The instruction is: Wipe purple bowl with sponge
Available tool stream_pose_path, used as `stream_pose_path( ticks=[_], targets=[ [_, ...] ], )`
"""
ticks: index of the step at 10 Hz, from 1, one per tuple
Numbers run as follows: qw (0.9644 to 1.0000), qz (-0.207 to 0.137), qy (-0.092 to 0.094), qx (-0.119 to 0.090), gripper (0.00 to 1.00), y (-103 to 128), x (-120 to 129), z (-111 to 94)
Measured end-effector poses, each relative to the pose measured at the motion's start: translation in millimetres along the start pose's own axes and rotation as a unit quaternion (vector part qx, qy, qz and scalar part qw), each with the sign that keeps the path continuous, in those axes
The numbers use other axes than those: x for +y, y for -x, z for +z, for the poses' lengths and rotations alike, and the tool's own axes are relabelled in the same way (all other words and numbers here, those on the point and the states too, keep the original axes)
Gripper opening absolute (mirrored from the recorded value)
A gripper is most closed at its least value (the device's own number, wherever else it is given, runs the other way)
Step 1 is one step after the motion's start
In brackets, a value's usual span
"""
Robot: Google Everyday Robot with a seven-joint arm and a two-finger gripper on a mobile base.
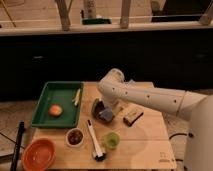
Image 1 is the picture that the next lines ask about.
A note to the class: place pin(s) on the small white bowl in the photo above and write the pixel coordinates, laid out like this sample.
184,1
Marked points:
74,137

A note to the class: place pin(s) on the white black dish brush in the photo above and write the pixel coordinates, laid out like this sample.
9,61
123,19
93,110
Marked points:
98,154

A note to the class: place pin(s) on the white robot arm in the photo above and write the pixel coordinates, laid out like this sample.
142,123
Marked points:
193,107

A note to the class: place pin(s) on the orange peach fruit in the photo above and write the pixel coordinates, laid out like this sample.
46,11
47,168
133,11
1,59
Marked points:
55,110

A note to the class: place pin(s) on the small green cup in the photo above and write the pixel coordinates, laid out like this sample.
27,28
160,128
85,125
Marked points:
111,140

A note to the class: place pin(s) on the orange bowl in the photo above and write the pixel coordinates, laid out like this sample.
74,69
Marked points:
39,155

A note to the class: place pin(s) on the blue-grey sponge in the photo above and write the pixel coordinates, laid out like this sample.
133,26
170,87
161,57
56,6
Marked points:
106,115

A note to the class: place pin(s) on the brown wooden block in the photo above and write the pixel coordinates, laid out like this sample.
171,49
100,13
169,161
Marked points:
132,115

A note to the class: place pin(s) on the pale yellow banana toy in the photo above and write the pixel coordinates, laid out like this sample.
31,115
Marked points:
77,97

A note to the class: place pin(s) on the dark purple bowl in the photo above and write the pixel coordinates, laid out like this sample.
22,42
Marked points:
97,107

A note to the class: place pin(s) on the green object on ledge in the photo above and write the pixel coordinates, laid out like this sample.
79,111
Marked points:
95,21

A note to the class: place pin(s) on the green plastic tray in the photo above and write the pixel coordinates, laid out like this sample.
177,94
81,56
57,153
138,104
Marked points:
62,94

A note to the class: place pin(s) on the black pole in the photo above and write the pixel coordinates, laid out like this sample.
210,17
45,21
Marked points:
15,156

